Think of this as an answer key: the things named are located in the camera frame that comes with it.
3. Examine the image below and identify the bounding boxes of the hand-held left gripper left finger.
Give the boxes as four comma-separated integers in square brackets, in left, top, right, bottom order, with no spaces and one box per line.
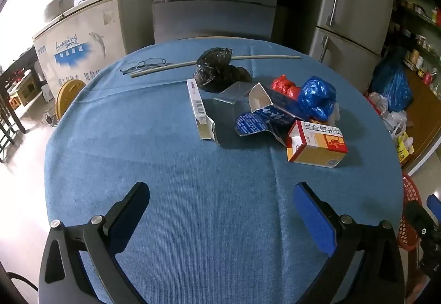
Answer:
[39,182,150,304]

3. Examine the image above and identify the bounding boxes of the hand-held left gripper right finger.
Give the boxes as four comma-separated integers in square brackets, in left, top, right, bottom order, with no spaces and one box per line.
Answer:
[293,182,404,304]

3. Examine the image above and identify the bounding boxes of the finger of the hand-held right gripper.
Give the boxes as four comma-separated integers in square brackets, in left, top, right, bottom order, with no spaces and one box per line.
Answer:
[404,201,436,256]
[426,194,441,222]

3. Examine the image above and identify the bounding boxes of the red plastic basket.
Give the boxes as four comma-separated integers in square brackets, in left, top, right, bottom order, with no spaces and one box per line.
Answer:
[396,172,423,252]

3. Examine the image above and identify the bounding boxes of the torn blue carton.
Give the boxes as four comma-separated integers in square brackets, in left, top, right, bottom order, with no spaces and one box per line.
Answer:
[235,82,311,146]

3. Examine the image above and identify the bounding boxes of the small blue plastic bag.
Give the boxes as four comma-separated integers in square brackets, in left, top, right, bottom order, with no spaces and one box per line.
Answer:
[298,76,339,122]

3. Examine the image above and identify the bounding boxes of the narrow white box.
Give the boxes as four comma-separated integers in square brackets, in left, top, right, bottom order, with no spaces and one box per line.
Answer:
[186,79,216,141]

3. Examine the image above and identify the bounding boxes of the red plastic bag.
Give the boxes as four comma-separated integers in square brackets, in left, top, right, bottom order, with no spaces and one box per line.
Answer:
[270,74,302,101]

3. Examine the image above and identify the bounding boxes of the black plastic bag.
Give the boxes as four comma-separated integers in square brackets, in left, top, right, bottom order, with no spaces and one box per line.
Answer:
[193,47,253,93]

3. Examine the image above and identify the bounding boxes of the yellow shopping bag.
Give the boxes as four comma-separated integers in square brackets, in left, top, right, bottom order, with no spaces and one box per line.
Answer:
[396,132,416,163]

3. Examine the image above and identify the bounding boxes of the wooden partition panel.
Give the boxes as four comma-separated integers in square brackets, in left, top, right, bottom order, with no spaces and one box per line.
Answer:
[401,66,441,170]

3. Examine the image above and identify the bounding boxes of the white plastic bags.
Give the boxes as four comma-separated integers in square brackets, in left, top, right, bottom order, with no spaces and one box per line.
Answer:
[367,92,409,139]

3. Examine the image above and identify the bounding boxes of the yellow round stool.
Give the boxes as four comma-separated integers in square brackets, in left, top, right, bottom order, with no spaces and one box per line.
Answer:
[56,80,87,119]

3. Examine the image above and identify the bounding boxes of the large blue sack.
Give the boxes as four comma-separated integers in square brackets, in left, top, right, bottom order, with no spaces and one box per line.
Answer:
[371,49,414,113]

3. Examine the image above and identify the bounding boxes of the eyeglasses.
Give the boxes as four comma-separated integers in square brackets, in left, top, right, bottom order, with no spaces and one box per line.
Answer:
[120,58,173,75]

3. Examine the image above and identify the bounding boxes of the cardboard box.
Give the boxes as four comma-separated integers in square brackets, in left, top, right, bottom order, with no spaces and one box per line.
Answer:
[15,80,39,106]

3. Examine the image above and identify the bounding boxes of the thin wooden stick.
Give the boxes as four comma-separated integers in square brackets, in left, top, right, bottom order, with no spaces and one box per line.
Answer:
[130,55,302,79]

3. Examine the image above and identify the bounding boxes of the dark wooden table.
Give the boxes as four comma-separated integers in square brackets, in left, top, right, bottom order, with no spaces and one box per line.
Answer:
[0,45,38,134]

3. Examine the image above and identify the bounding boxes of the white chest freezer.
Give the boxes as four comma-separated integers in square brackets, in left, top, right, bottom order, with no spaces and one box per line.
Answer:
[33,0,154,98]

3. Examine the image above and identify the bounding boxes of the shelf of goods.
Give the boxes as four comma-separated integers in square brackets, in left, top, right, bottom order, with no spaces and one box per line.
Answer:
[393,0,441,91]

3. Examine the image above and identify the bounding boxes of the grey metal pot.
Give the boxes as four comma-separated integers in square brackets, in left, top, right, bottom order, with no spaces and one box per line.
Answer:
[44,0,76,20]

